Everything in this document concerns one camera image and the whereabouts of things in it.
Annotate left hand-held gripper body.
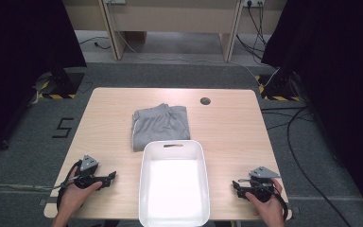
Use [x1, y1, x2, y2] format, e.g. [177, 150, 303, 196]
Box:
[75, 154, 106, 190]

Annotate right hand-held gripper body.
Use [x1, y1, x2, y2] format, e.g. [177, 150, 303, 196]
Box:
[239, 166, 282, 203]

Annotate white plastic basket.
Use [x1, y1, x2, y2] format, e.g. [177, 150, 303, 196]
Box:
[138, 139, 211, 227]

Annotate grey shorts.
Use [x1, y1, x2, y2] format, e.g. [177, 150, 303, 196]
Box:
[130, 102, 191, 152]

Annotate person's right hand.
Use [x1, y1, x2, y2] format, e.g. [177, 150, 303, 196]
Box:
[245, 178, 286, 220]

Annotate person's left hand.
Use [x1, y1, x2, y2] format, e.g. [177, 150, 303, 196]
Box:
[58, 166, 104, 218]

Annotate black stand base striped tape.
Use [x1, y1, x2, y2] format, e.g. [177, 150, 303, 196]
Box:
[32, 70, 86, 100]
[254, 73, 301, 102]

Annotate black curtain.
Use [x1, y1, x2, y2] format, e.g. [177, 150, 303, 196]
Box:
[260, 0, 363, 218]
[0, 0, 88, 160]

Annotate beige wooden desk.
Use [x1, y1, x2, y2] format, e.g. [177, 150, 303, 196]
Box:
[60, 0, 288, 62]

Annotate grey gripper lanyard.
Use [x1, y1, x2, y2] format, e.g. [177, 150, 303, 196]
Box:
[54, 176, 84, 191]

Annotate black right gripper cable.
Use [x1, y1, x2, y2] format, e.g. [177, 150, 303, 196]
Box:
[272, 188, 289, 221]

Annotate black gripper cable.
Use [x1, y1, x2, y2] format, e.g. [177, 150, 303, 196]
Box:
[272, 188, 289, 221]
[56, 160, 83, 216]

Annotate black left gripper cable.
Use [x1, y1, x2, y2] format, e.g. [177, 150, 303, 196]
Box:
[56, 160, 83, 216]

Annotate long black floor cable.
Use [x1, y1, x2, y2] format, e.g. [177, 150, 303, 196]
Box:
[260, 105, 354, 227]

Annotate short black plug cable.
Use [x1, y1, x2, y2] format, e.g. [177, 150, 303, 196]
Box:
[78, 35, 112, 51]

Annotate black cable bundle under desk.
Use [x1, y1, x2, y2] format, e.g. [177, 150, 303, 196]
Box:
[235, 2, 269, 65]

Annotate white wall socket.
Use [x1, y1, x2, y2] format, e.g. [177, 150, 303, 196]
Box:
[243, 0, 266, 9]

